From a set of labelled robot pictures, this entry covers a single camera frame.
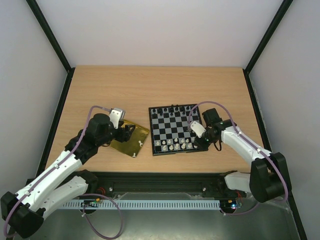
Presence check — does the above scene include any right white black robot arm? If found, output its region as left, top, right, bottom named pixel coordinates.
left=188, top=108, right=292, bottom=203

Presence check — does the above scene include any black grey chess board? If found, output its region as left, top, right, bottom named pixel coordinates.
left=148, top=112, right=202, bottom=156

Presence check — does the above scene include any black chess pieces row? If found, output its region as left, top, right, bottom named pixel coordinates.
left=148, top=104, right=200, bottom=120

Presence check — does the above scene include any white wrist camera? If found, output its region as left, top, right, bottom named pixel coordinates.
left=109, top=108, right=126, bottom=129
left=189, top=121, right=206, bottom=138

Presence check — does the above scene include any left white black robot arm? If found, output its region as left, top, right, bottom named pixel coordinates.
left=0, top=110, right=136, bottom=239

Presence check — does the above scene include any gold metal tray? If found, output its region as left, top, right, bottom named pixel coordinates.
left=109, top=120, right=150, bottom=157

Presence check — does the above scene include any black frame post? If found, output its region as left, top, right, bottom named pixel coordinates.
left=244, top=0, right=294, bottom=75
left=25, top=0, right=73, bottom=73

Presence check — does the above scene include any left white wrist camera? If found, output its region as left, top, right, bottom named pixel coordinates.
left=109, top=108, right=126, bottom=129

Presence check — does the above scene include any left black frame post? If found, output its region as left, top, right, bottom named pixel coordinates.
left=25, top=0, right=73, bottom=73

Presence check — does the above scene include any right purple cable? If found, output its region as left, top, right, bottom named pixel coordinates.
left=187, top=100, right=289, bottom=216

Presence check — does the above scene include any purple cable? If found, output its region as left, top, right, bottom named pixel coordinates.
left=187, top=100, right=289, bottom=216
left=3, top=105, right=124, bottom=238

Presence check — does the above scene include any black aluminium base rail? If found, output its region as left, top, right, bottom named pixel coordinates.
left=24, top=171, right=291, bottom=198

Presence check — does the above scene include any light blue slotted cable duct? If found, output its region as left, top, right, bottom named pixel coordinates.
left=60, top=199, right=221, bottom=210

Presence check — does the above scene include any right black frame post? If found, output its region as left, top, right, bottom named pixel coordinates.
left=244, top=0, right=294, bottom=75

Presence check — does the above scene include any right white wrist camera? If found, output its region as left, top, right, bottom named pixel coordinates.
left=189, top=121, right=206, bottom=138

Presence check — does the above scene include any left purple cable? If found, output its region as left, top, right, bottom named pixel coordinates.
left=3, top=105, right=124, bottom=238

